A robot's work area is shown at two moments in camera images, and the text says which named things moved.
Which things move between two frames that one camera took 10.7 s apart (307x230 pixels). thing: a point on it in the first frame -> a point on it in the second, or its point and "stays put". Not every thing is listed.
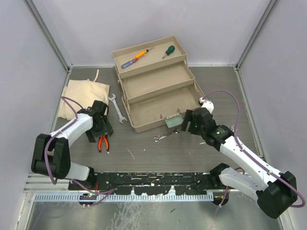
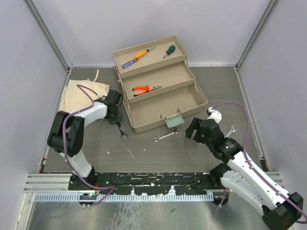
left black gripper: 106,130 -> 118,118
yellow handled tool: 142,53 stays put
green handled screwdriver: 171,49 stays put
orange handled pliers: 105,137 -> 147,89
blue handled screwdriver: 127,63 stays put
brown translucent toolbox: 158,83 stays put
